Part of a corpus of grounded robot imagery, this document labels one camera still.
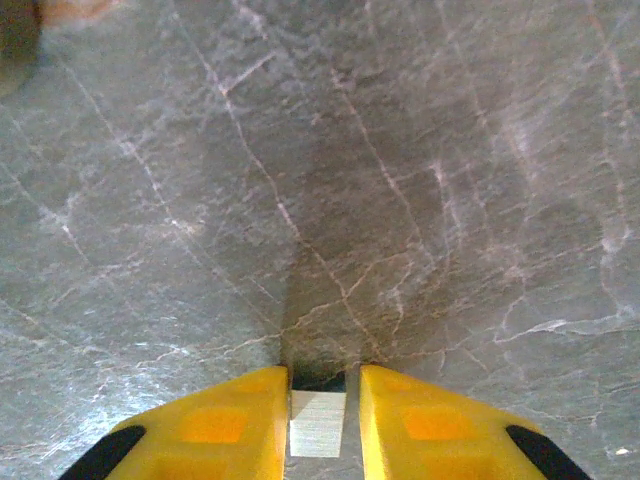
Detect grey staple strip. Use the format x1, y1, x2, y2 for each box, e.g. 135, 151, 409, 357
289, 390, 348, 459

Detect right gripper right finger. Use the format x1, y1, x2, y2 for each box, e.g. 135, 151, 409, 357
359, 363, 595, 480

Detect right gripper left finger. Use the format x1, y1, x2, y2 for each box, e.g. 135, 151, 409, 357
58, 365, 292, 480

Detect pink plastic tray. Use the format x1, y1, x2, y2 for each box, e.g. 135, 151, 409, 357
42, 0, 126, 22

